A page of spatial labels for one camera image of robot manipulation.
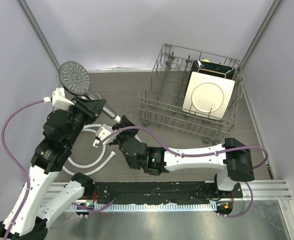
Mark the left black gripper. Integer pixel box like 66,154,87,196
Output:
65,95,107,147

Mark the grey shower head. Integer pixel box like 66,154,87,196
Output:
58,61,121,123

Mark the white shower hose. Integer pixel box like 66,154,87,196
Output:
63,114,143,176

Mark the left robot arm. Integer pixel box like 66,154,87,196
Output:
0,97,106,240

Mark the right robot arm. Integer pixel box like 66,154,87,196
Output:
112,115,255,198

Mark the white square plate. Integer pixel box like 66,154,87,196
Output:
182,72,235,120

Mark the black square plate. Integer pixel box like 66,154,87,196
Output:
189,60,235,80

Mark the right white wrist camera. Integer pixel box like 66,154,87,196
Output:
92,124,118,148

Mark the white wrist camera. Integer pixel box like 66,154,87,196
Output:
92,124,118,148
51,87,74,110

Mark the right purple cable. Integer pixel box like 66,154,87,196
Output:
96,126,270,218

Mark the purple cable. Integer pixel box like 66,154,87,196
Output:
1,97,53,238
96,126,270,218

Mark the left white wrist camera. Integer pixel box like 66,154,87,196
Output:
51,87,74,110

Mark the grey wire dish rack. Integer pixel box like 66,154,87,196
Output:
138,43,243,143

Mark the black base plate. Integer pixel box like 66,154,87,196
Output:
94,181,243,205

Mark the white slotted cable duct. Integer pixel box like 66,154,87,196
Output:
65,201,217,214

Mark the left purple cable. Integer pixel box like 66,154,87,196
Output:
1,97,53,238

